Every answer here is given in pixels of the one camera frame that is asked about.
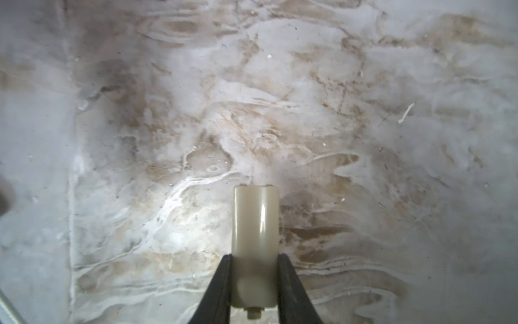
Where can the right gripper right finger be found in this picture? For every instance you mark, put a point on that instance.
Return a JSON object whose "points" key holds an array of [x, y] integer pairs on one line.
{"points": [[294, 305]]}

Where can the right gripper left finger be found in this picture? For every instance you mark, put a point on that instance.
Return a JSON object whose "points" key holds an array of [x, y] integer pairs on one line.
{"points": [[215, 306]]}

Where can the remote battery cover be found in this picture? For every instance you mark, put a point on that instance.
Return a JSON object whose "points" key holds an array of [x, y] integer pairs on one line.
{"points": [[255, 249]]}

